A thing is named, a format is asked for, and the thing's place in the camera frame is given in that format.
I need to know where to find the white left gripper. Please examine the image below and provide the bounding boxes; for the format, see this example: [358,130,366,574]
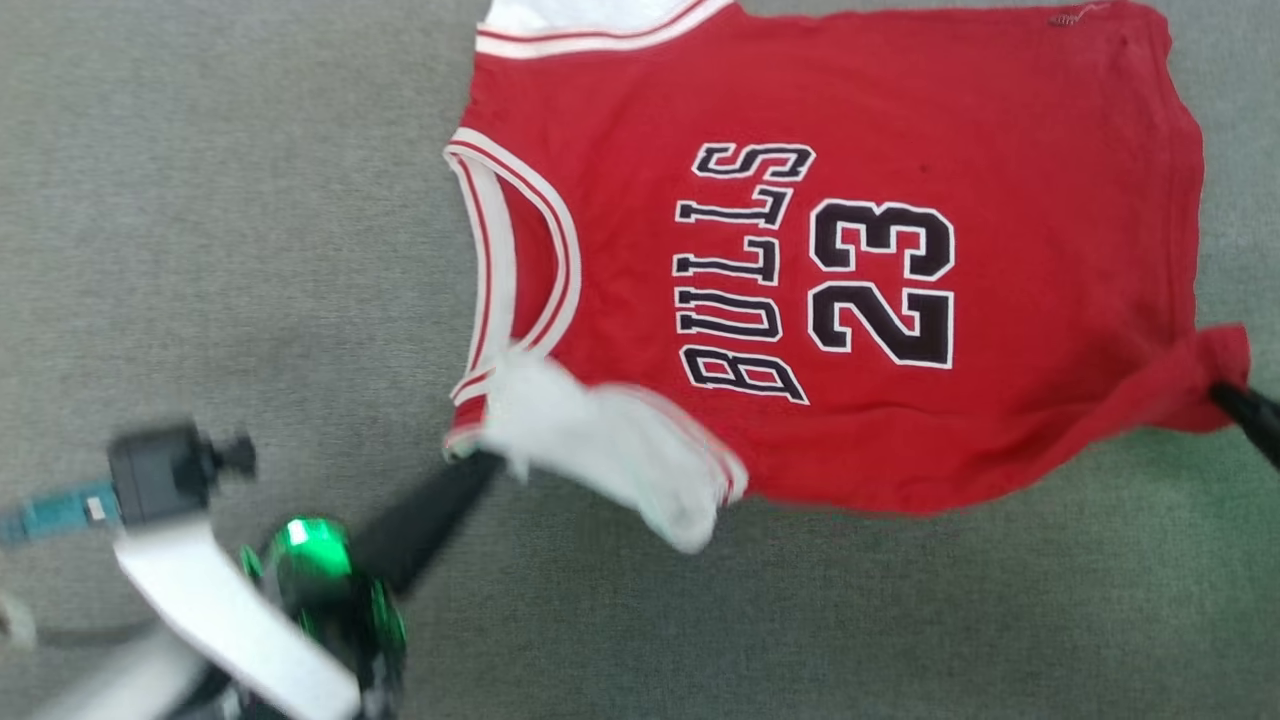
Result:
[115,453,507,720]

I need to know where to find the red white basketball jersey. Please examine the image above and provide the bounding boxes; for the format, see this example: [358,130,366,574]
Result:
[442,0,1253,556]

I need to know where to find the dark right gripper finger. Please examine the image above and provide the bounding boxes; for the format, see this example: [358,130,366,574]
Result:
[1210,390,1280,471]
[1212,384,1280,433]

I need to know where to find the teal left camera connector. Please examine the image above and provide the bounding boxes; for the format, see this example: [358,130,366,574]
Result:
[0,478,121,549]

